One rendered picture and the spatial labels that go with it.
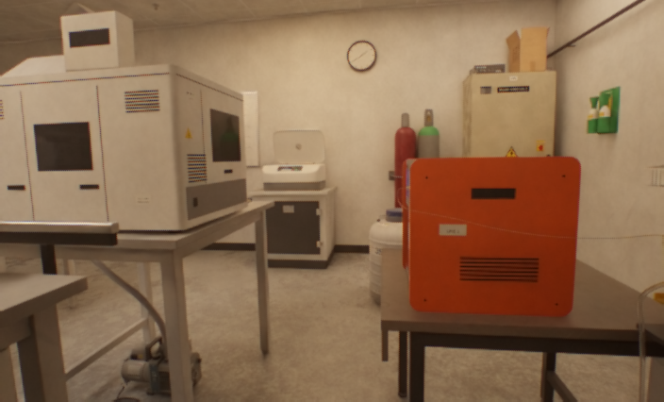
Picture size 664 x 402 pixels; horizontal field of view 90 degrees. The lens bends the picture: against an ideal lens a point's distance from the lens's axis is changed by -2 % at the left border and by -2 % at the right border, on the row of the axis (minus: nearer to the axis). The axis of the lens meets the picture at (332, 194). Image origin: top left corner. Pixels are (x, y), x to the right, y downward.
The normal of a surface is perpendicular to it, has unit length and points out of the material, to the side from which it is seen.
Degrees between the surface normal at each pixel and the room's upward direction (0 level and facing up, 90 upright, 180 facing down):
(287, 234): 90
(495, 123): 90
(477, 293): 90
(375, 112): 90
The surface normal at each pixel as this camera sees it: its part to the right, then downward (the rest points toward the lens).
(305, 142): -0.14, 0.36
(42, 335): 0.99, 0.00
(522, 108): -0.15, 0.11
